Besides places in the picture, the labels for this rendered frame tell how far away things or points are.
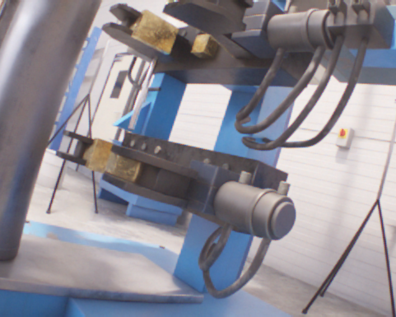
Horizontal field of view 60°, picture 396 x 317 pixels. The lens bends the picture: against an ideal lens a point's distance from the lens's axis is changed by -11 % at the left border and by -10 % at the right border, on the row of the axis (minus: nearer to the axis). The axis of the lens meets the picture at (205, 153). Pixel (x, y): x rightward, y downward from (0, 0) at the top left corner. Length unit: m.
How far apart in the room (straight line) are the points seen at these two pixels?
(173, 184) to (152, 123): 0.66
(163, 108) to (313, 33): 0.81
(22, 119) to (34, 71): 0.12
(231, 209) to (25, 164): 0.51
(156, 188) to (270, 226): 0.27
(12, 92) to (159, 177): 0.41
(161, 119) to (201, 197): 0.68
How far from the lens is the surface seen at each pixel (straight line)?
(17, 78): 0.95
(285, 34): 0.98
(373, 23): 0.85
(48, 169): 3.57
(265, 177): 1.04
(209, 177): 0.92
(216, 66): 1.28
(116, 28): 1.31
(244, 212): 0.85
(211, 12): 0.95
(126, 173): 0.93
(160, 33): 1.35
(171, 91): 1.57
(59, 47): 0.97
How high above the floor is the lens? 0.51
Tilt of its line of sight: 4 degrees up
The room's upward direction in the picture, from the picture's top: 18 degrees clockwise
